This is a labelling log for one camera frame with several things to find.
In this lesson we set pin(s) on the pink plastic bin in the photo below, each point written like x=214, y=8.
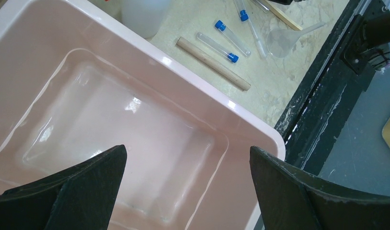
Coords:
x=74, y=82

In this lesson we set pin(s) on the blue capped test tube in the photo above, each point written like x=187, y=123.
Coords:
x=218, y=48

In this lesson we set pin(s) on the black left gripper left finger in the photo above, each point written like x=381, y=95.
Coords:
x=81, y=197

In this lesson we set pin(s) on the thin wooden stick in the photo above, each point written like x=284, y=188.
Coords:
x=283, y=17

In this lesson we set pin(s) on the thick wooden dowel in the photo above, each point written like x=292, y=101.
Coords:
x=213, y=64

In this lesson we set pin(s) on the aluminium frame rail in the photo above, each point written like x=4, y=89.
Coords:
x=332, y=126

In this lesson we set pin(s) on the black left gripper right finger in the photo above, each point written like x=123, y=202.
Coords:
x=292, y=199

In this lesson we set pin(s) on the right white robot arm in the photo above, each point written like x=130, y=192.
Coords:
x=368, y=44

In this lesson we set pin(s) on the red capped wash bottle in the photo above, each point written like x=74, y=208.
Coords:
x=144, y=17

